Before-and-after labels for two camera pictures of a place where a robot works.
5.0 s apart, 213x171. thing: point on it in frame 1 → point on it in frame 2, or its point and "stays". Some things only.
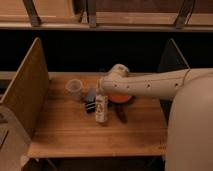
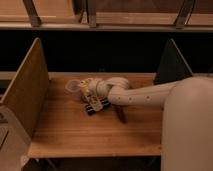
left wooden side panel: (28, 90) stays
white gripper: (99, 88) → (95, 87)
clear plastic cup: (73, 89) stays
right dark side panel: (172, 61) stays
